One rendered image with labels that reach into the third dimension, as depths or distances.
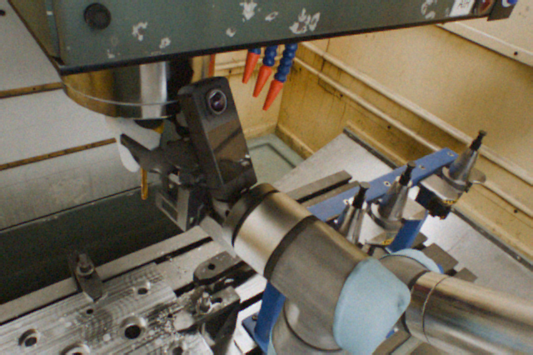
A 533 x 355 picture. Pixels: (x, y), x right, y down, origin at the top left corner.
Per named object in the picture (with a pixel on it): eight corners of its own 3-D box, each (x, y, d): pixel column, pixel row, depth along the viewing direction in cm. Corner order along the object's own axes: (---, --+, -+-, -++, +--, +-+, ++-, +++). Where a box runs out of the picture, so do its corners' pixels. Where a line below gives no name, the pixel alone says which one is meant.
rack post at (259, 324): (290, 347, 82) (325, 251, 64) (269, 361, 79) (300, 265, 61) (261, 310, 88) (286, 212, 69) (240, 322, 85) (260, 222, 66)
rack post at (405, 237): (418, 262, 106) (470, 173, 87) (405, 270, 103) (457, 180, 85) (389, 237, 112) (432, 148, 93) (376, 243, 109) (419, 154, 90)
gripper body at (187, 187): (149, 202, 46) (222, 271, 41) (149, 142, 40) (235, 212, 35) (201, 175, 51) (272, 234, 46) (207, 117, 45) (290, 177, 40)
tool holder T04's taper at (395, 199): (386, 199, 72) (399, 168, 67) (407, 213, 69) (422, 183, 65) (371, 208, 69) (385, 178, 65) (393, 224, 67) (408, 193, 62)
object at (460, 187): (451, 172, 86) (456, 163, 84) (474, 191, 82) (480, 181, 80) (431, 178, 83) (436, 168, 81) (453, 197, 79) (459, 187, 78)
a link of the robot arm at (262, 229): (272, 241, 33) (328, 198, 39) (233, 209, 35) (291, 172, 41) (256, 292, 38) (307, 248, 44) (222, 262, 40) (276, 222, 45)
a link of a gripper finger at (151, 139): (89, 157, 47) (152, 193, 45) (84, 114, 43) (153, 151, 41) (109, 145, 49) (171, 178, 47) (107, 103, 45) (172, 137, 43)
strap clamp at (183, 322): (236, 327, 84) (244, 284, 74) (178, 361, 77) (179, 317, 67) (227, 316, 86) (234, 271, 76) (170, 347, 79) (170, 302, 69)
